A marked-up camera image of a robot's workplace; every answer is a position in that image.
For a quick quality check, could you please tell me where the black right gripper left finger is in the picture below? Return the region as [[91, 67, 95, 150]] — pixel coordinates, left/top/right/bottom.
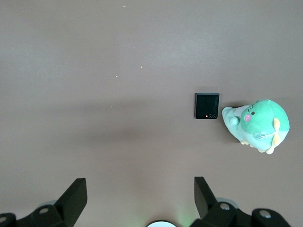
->
[[0, 177, 88, 227]]

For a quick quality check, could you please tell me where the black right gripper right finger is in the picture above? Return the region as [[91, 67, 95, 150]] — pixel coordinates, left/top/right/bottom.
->
[[191, 176, 292, 227]]

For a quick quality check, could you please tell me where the black flip phone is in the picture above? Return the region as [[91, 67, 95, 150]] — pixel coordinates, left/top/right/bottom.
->
[[194, 92, 220, 120]]

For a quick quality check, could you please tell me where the green dinosaur plush toy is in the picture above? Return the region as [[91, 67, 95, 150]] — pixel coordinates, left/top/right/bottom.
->
[[221, 99, 290, 155]]

